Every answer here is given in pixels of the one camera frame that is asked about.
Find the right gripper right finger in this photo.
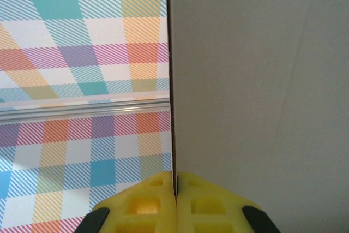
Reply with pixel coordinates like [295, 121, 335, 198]
[176, 171, 281, 233]

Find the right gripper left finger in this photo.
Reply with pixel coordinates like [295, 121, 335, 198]
[77, 171, 175, 233]

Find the white cardboard mailer box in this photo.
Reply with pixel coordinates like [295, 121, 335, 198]
[165, 0, 349, 233]

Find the aluminium corner post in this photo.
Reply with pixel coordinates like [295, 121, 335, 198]
[0, 98, 171, 125]

